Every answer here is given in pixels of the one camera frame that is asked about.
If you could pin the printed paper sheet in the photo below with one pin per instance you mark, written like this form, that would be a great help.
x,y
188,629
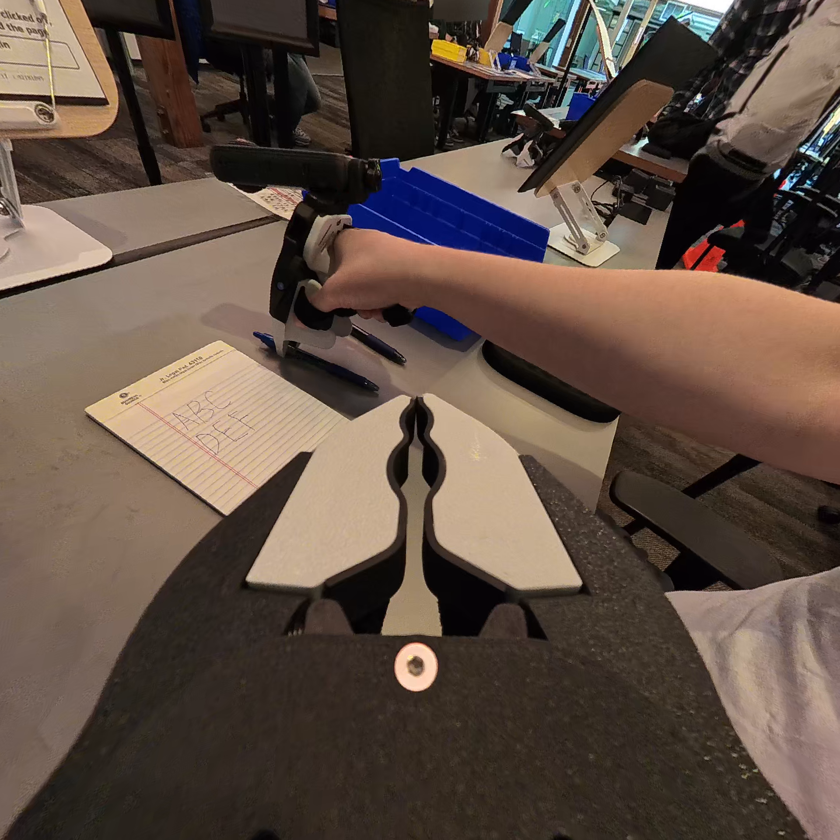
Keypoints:
x,y
275,200

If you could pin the black upright panel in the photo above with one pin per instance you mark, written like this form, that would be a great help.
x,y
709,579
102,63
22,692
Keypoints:
x,y
384,79

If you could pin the brown wooden post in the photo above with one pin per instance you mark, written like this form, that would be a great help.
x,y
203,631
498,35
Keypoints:
x,y
170,92

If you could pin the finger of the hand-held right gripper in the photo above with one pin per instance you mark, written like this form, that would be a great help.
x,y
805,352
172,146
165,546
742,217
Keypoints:
x,y
287,341

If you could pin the yellow storage bin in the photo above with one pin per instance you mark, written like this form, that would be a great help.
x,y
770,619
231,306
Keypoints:
x,y
449,51

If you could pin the black framed sign on easel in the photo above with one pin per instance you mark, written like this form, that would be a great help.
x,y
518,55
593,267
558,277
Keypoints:
x,y
128,16
262,19

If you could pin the black office chair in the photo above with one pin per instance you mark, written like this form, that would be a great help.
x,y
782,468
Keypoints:
x,y
695,525

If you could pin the person's right hand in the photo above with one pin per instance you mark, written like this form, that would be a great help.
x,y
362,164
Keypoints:
x,y
374,269

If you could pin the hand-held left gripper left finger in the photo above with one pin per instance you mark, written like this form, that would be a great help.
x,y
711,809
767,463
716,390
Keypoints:
x,y
328,518

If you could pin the black fronted plywood board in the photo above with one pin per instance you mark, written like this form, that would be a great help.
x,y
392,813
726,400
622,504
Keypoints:
x,y
610,131

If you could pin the blue ballpoint pen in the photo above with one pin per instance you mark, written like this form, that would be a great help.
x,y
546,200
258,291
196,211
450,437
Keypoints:
x,y
384,346
341,373

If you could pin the white board stand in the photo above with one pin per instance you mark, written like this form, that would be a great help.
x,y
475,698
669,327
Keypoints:
x,y
52,249
584,246

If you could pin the background wooden desk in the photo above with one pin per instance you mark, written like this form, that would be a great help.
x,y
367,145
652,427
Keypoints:
x,y
485,71

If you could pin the person's white shirt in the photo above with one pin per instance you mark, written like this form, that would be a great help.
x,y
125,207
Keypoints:
x,y
774,689

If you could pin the person's right forearm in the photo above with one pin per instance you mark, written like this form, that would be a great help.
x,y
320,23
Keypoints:
x,y
623,341

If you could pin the printed instruction sheet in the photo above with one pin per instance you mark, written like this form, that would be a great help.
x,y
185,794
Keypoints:
x,y
39,72

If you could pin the white lined notepad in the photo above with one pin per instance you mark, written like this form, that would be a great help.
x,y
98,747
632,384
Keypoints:
x,y
249,446

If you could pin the black and white device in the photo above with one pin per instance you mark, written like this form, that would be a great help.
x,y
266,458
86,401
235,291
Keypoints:
x,y
535,124

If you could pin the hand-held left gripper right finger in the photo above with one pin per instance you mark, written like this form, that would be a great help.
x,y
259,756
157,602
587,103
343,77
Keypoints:
x,y
499,518

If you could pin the blue storage bin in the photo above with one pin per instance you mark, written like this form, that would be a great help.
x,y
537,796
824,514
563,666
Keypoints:
x,y
583,106
459,216

